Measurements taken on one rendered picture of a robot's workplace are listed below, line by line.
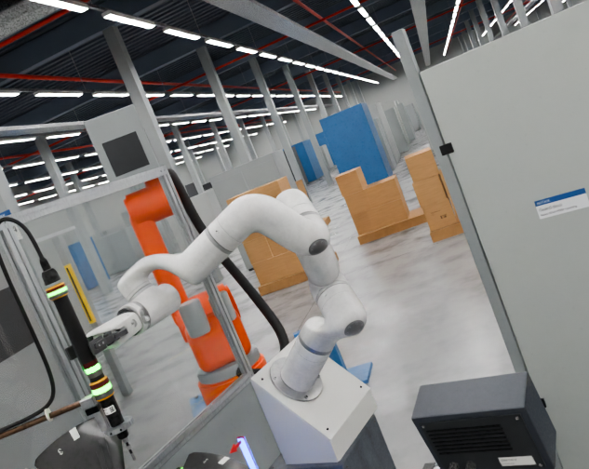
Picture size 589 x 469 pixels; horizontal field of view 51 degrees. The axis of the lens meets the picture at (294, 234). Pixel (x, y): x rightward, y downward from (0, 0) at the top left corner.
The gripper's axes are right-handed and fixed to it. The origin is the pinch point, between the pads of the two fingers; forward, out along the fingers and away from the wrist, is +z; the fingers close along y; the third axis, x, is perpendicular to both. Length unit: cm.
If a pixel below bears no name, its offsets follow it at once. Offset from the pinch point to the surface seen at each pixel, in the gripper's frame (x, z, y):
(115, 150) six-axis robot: 81, -297, 260
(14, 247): 30, -43, 70
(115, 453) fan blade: -28.1, -2.0, 8.5
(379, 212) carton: -127, -869, 320
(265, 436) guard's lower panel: -96, -121, 71
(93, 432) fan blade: -22.5, -3.5, 15.2
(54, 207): 38, -65, 71
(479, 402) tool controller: -41, -31, -73
